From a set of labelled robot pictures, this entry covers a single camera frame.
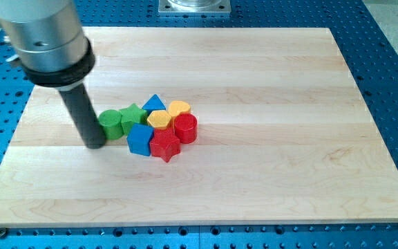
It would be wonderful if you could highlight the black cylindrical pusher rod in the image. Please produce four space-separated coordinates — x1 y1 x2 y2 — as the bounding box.
59 84 106 149

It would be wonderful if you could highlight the green cylinder block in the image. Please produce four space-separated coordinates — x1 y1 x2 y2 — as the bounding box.
98 109 124 140

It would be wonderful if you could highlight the green star block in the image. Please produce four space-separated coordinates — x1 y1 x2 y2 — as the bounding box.
119 103 148 136

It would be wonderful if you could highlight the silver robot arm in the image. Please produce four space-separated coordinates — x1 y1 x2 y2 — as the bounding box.
0 0 106 149

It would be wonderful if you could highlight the blue cube block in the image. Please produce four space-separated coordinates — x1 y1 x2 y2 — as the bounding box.
126 124 154 156

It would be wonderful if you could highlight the blue triangle block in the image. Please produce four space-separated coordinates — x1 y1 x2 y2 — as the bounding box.
142 94 166 115

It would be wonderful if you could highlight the yellow hexagon block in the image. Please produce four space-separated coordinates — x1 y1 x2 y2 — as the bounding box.
147 110 172 130

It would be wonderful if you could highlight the yellow heart block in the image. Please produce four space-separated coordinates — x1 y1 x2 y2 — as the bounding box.
167 100 191 118

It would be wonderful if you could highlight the red star block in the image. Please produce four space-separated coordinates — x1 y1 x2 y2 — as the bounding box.
149 129 180 163

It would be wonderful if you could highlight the red cylinder block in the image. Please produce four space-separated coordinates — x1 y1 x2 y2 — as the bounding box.
174 113 198 144

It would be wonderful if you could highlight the light wooden board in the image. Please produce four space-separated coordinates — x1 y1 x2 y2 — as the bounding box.
0 27 398 228

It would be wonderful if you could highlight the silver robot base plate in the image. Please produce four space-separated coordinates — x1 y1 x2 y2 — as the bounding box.
158 0 231 15

